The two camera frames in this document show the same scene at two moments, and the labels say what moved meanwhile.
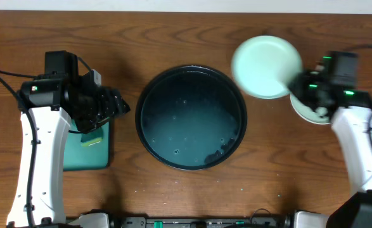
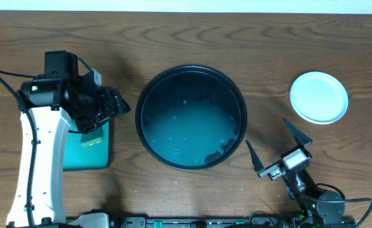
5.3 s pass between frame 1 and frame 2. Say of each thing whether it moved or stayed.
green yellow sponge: stayed
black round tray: stayed
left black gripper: stayed
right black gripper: moved
